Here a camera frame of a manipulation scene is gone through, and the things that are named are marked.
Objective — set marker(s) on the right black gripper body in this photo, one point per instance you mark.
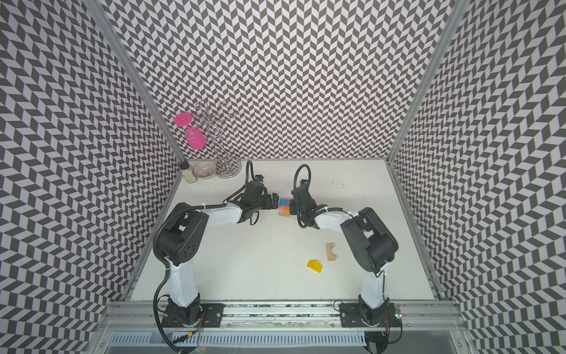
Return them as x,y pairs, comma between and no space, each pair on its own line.
297,206

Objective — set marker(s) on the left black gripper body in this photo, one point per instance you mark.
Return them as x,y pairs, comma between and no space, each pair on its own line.
264,203

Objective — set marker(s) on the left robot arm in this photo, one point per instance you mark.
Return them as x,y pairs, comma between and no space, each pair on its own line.
178,240

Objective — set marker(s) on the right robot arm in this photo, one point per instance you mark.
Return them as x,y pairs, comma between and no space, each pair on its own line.
372,245

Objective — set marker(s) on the yellow block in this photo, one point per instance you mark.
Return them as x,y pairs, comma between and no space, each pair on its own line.
315,265

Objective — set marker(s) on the striped ceramic bowl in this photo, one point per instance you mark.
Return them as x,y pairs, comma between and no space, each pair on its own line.
205,170

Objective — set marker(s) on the glass spice jar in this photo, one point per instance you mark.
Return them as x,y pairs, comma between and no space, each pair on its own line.
187,172

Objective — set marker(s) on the pink plastic wine glass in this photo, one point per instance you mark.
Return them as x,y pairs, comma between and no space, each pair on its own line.
194,136

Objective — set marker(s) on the chrome wire glass stand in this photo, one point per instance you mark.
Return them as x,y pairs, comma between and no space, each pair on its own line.
213,117

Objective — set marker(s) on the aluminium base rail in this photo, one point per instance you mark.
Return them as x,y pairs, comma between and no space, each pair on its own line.
332,326

